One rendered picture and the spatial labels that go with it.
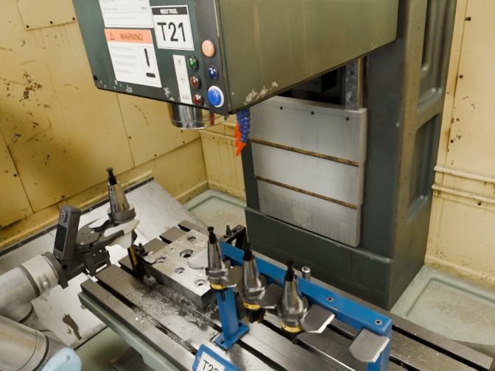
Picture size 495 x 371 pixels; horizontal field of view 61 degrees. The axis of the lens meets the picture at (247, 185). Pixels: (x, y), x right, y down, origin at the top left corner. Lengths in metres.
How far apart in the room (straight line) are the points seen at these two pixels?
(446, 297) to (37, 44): 1.94
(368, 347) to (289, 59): 0.55
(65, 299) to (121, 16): 1.30
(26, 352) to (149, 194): 1.52
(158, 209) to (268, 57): 1.53
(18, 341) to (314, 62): 0.75
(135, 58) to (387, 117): 0.77
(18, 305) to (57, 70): 1.25
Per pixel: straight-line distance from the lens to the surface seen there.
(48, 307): 1.91
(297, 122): 1.46
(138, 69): 0.89
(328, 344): 1.25
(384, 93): 1.32
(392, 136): 1.35
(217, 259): 0.98
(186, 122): 1.04
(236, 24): 0.71
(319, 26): 0.90
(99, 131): 2.12
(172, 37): 0.78
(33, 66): 1.97
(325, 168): 1.47
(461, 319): 1.84
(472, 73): 1.60
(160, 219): 2.16
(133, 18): 0.86
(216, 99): 0.72
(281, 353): 1.23
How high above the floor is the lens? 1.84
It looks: 28 degrees down
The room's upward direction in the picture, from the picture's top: 6 degrees counter-clockwise
